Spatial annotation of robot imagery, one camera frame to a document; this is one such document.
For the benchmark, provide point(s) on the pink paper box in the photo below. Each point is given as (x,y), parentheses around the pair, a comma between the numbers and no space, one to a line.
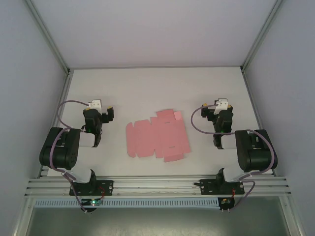
(147,137)

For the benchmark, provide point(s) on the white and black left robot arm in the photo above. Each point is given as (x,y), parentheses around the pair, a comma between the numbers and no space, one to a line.
(59,152)

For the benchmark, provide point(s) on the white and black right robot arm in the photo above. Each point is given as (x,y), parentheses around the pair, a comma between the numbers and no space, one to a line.
(258,152)

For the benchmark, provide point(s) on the right circuit board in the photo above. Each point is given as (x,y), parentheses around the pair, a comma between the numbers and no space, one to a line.
(226,202)

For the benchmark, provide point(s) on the left circuit board green light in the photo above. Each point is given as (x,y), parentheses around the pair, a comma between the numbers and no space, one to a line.
(93,202)

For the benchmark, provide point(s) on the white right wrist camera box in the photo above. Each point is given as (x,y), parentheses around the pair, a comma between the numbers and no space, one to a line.
(222,104)

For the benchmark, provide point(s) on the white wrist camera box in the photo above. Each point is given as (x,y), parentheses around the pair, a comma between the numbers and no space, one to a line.
(95,104)
(222,104)

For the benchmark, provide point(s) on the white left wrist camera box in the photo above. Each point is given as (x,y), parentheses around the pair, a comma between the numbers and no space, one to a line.
(95,104)

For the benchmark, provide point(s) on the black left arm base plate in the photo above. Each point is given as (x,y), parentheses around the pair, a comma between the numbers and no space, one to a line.
(108,184)

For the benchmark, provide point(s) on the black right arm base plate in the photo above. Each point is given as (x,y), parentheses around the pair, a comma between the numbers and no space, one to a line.
(205,188)

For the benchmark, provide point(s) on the aluminium frame post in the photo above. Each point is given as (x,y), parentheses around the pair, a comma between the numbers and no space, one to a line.
(261,37)
(50,37)

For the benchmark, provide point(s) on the aluminium mounting rail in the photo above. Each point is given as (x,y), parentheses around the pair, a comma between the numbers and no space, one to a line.
(157,184)

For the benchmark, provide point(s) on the aluminium lower frame strut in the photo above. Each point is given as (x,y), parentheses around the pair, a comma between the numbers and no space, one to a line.
(24,216)
(291,216)

